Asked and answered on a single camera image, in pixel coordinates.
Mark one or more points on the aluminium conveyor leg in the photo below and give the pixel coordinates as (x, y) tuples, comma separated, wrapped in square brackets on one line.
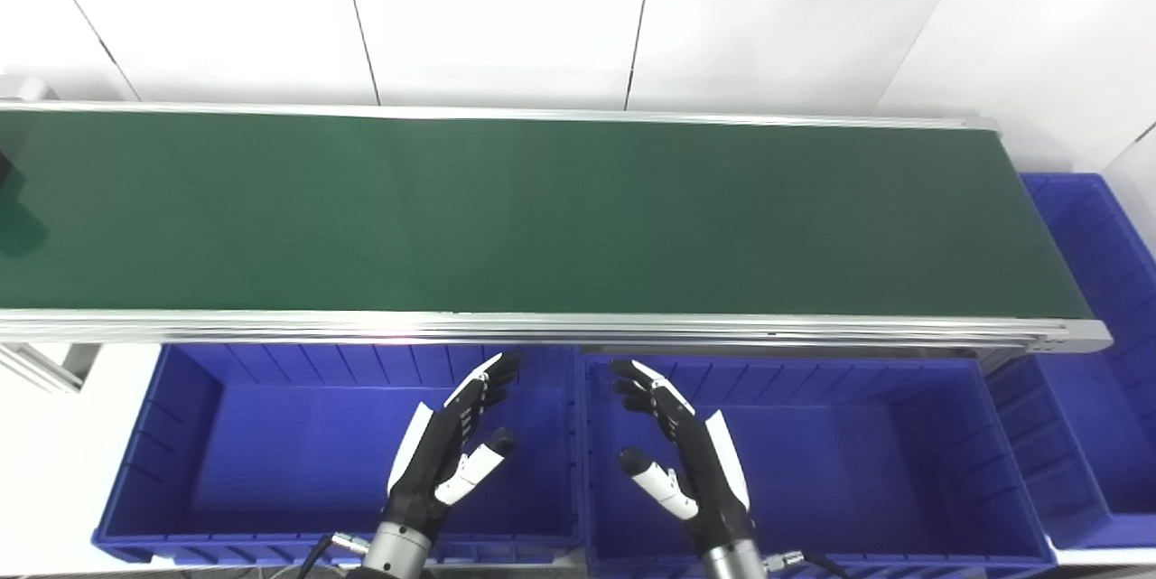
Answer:
[(45, 367)]

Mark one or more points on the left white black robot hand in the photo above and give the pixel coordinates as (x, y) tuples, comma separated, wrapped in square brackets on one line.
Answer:
[(432, 457)]

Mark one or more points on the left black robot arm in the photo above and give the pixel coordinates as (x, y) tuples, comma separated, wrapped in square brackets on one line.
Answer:
[(396, 554)]

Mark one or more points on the green conveyor belt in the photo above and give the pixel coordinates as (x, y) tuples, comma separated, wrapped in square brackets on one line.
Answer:
[(542, 209)]

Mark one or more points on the blue plastic bin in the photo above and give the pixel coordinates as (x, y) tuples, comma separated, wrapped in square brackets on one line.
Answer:
[(858, 462), (1102, 362), (298, 443)]

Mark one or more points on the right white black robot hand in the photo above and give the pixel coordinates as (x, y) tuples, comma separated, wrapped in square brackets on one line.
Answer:
[(709, 471)]

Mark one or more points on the grey conveyor end housing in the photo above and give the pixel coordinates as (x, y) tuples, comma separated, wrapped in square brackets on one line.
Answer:
[(23, 89)]

